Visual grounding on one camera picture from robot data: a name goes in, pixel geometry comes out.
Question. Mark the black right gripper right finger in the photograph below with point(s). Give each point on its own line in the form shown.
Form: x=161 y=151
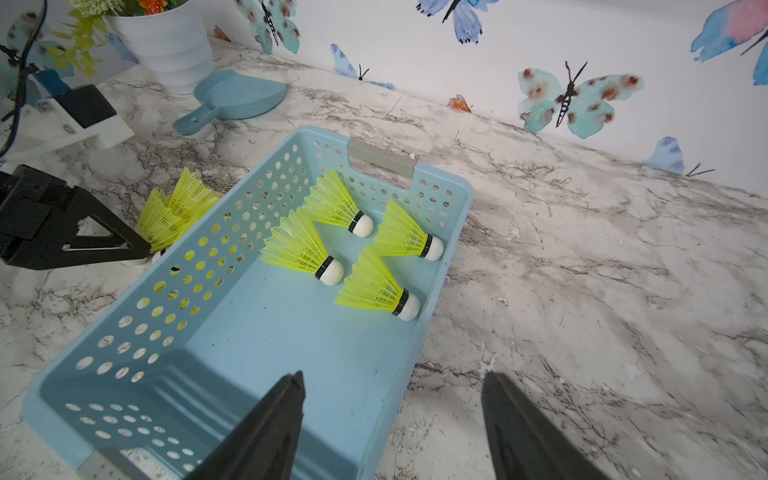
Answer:
x=523 y=443

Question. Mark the light blue plastic scoop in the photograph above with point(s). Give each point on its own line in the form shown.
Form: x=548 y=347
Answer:
x=229 y=95

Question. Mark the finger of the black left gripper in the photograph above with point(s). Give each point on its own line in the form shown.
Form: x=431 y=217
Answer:
x=72 y=228

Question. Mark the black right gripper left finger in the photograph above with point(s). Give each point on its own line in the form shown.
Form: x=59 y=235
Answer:
x=264 y=444

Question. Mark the light blue perforated storage box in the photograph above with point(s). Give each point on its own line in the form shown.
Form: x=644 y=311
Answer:
x=176 y=363

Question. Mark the yellow shuttlecock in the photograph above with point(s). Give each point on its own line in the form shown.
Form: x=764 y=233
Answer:
x=400 y=235
x=190 y=200
x=372 y=286
x=158 y=224
x=295 y=244
x=329 y=202

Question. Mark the white pot with artificial plant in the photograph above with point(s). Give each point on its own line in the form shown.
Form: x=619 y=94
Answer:
x=167 y=37

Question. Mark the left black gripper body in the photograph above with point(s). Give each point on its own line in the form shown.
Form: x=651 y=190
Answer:
x=30 y=199

